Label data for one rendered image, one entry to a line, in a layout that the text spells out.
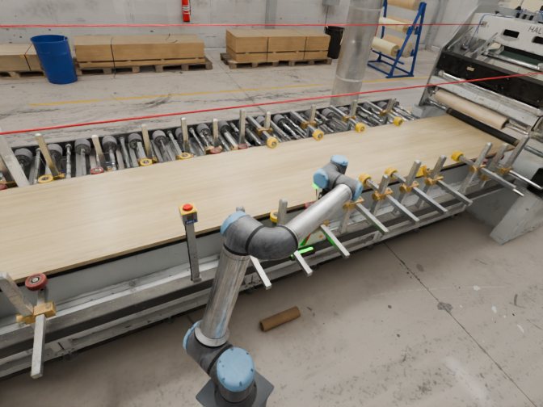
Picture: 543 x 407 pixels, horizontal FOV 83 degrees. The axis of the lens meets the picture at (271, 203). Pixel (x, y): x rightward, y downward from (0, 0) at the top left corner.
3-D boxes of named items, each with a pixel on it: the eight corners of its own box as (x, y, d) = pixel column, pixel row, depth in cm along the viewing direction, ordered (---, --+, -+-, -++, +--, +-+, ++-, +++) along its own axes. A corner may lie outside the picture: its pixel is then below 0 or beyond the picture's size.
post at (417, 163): (397, 216, 232) (423, 161, 201) (394, 216, 231) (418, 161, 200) (394, 212, 234) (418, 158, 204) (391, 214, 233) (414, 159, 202)
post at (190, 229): (201, 279, 173) (195, 220, 144) (192, 283, 171) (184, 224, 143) (199, 274, 176) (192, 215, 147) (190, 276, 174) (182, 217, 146)
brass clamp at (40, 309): (56, 316, 141) (52, 310, 138) (20, 328, 136) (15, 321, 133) (56, 305, 145) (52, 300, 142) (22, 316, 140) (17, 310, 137)
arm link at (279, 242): (275, 256, 97) (368, 179, 141) (247, 236, 103) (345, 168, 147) (271, 279, 104) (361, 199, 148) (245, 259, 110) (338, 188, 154)
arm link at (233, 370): (235, 411, 126) (235, 395, 114) (208, 381, 133) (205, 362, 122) (260, 381, 135) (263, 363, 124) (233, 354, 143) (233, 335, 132)
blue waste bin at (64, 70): (81, 84, 559) (67, 40, 513) (44, 86, 539) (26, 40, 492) (82, 74, 599) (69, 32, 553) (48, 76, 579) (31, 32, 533)
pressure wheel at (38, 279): (30, 296, 147) (19, 282, 139) (45, 284, 152) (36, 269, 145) (43, 303, 145) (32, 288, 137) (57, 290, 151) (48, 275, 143)
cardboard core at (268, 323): (300, 312, 231) (264, 328, 220) (299, 318, 236) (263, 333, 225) (296, 304, 236) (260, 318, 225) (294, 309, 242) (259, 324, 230)
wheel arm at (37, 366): (44, 376, 122) (39, 371, 119) (34, 380, 120) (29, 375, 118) (48, 290, 151) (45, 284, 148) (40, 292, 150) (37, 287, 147)
